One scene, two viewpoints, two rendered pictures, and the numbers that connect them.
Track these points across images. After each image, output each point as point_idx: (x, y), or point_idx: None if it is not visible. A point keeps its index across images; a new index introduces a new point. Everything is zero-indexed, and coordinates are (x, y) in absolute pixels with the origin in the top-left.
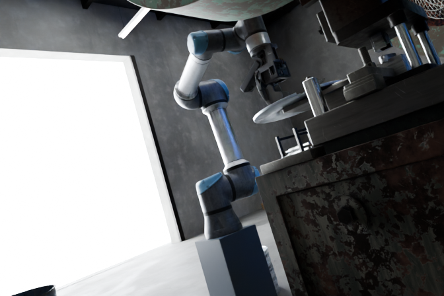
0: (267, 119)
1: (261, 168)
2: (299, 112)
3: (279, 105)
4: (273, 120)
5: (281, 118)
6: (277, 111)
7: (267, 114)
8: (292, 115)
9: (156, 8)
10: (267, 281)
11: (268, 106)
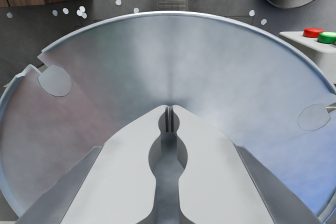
0: (124, 70)
1: None
2: (307, 117)
3: (36, 196)
4: (203, 44)
5: (250, 60)
6: (88, 151)
7: (51, 136)
8: (310, 82)
9: None
10: None
11: (1, 189)
